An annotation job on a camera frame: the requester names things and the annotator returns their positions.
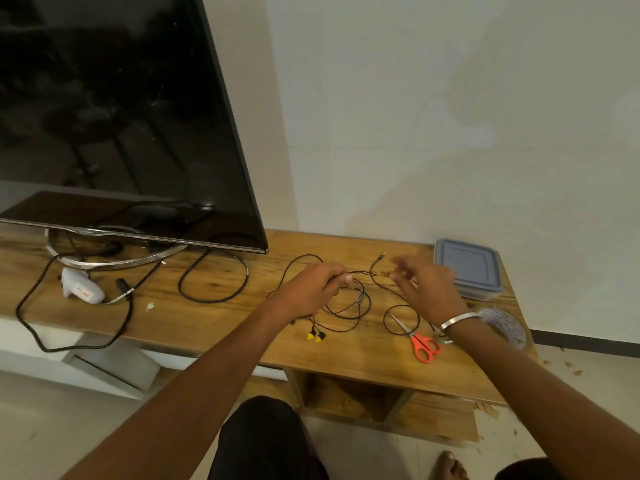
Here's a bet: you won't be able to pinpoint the person's left hand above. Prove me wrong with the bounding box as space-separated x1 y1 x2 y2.
270 263 358 322

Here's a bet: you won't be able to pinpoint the person's right hand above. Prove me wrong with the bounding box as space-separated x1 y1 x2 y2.
389 254 469 327

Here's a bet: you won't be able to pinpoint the black earphones with yellow buds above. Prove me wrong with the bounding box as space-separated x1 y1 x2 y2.
266 252 437 344

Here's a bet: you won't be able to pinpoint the person's right forearm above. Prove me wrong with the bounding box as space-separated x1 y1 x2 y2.
444 316 640 480

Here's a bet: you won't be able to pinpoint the person's left forearm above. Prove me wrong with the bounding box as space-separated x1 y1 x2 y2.
59 294 297 480

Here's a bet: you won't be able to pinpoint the plastic container with grey lid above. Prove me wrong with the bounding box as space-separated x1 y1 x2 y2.
433 238 503 302

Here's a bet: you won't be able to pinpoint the clear tape roll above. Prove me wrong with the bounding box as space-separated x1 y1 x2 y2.
474 307 529 351

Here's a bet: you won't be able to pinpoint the wooden television table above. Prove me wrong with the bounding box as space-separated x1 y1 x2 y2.
0 222 541 445

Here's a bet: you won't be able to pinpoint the person's left leg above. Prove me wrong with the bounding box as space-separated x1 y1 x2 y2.
207 396 331 480

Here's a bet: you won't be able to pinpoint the person's leg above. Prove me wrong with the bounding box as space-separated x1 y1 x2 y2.
207 396 331 480
494 457 567 480

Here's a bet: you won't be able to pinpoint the scattered wood chips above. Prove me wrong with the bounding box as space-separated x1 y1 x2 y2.
542 347 586 378

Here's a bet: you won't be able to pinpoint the person's right foot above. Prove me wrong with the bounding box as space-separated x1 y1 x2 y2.
432 450 471 480

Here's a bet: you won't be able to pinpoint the person's right leg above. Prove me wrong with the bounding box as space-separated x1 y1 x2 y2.
494 457 567 480

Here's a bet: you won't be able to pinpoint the silver curved television stand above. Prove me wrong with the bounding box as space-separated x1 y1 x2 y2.
44 226 189 271

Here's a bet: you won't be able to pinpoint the white low shelf board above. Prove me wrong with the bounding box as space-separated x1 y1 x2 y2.
0 317 162 401

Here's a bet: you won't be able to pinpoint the white plastic handheld device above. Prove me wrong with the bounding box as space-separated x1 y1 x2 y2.
60 267 106 305

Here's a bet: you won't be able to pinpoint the black flat screen television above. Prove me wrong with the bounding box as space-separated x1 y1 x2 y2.
0 0 269 254

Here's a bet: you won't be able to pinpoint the silver bracelet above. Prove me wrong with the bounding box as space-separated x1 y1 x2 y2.
439 312 481 331

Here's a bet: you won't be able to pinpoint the orange handled scissors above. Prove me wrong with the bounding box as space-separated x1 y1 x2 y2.
389 314 443 365

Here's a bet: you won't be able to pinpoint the looped black cable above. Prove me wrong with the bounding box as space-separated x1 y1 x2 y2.
178 248 250 304

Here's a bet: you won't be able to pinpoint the long black power cable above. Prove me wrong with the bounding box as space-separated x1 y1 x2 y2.
15 240 166 353

